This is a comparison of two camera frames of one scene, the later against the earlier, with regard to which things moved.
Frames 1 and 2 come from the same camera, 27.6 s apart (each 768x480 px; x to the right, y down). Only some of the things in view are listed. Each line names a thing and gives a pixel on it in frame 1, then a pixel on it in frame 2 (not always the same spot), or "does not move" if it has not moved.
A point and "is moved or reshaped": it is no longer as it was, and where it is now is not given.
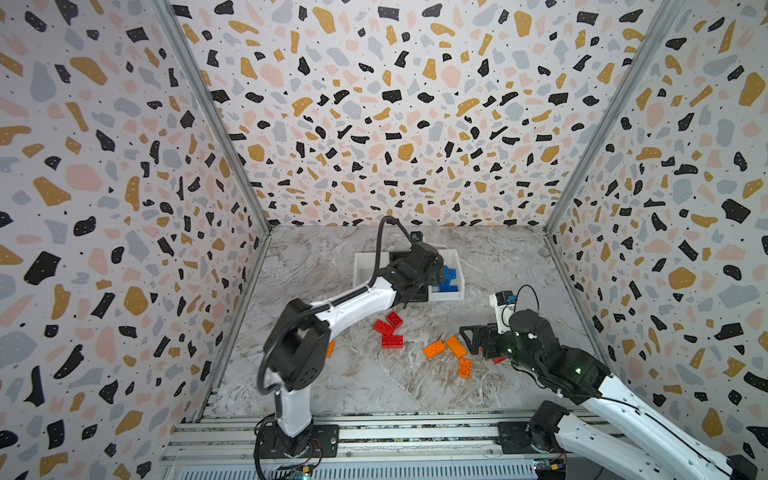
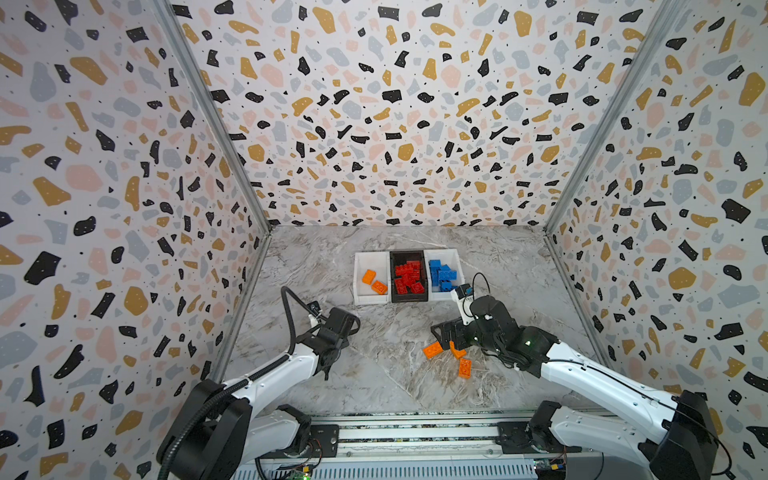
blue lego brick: [448, 275] is moved or reshaped
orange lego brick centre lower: [465, 368] does not move
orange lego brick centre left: [434, 349] does not move
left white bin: [364, 267] does not move
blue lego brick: [446, 286] does not move
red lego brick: [394, 319] is moved or reshaped
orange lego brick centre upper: [456, 346] does not move
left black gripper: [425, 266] → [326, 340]
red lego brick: [383, 328] is moved or reshaped
